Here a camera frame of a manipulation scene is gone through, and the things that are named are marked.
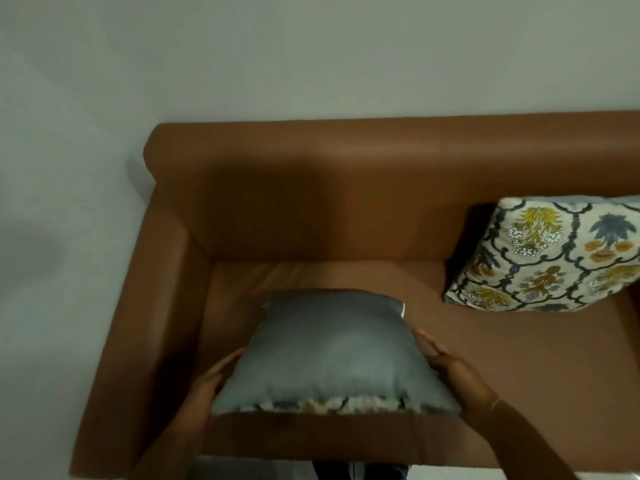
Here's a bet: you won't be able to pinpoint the person's left hand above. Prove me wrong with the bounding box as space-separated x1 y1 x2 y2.
172 347 247 435

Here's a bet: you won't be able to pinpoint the person's right hand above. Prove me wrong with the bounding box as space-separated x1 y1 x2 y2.
413 328 502 431

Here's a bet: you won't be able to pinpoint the grey cushion with floral back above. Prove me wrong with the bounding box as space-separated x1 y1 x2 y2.
212 289 461 416

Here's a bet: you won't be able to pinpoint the person's left forearm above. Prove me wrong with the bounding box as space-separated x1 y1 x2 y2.
131 424 213 480

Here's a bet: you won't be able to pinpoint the person's right forearm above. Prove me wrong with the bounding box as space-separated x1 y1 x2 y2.
472 402 583 480

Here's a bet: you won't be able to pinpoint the person's dark blue trousers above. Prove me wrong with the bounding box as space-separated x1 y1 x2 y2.
312 461 412 480

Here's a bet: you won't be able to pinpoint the floral patterned cushion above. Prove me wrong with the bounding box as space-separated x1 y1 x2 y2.
443 196 640 314

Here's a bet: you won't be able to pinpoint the brown leather sofa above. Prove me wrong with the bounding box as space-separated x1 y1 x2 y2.
69 111 640 480

